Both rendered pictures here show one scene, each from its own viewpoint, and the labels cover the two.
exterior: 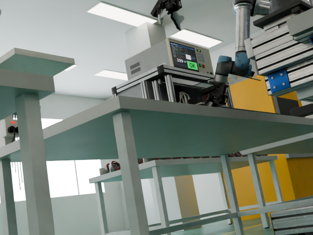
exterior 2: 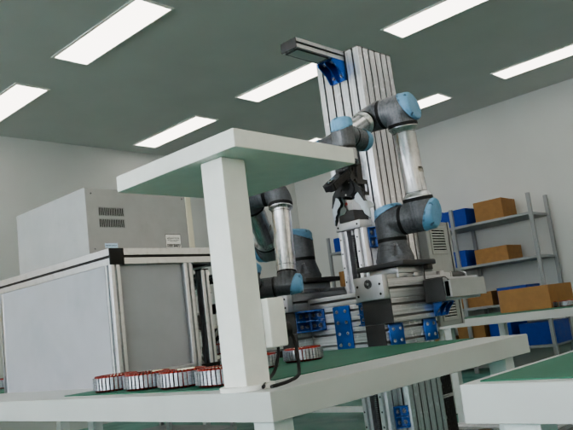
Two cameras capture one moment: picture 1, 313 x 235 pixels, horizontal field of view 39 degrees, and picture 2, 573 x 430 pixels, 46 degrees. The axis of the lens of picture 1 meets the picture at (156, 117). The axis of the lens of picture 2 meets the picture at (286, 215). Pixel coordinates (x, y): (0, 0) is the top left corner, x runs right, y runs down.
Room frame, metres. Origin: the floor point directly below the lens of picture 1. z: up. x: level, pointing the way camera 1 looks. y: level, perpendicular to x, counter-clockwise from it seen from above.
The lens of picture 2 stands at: (2.11, 2.05, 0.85)
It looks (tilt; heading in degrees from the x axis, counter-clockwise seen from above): 9 degrees up; 272
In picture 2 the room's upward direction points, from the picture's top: 7 degrees counter-clockwise
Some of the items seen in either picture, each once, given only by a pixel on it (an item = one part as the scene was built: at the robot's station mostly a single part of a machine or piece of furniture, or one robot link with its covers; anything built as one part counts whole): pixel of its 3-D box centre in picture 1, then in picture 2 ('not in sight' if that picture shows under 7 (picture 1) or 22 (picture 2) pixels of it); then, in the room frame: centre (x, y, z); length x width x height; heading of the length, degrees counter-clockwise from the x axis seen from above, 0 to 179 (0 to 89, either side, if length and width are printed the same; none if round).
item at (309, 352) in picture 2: not in sight; (303, 353); (2.18, 0.14, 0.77); 0.11 x 0.11 x 0.04
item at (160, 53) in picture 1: (169, 68); (105, 235); (2.79, -0.14, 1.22); 0.44 x 0.39 x 0.20; 140
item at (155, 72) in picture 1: (172, 86); (111, 271); (2.78, -0.14, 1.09); 0.68 x 0.44 x 0.05; 140
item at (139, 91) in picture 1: (133, 113); (155, 321); (2.59, 0.13, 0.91); 0.28 x 0.03 x 0.32; 50
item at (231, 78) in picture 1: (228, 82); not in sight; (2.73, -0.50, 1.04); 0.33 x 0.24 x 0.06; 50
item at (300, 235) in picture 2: not in sight; (298, 243); (2.18, -0.97, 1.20); 0.13 x 0.12 x 0.14; 174
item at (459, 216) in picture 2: not in sight; (460, 219); (0.25, -6.60, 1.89); 0.42 x 0.42 x 0.21; 48
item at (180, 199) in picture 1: (161, 125); not in sight; (6.86, -0.06, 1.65); 0.50 x 0.45 x 3.30; 50
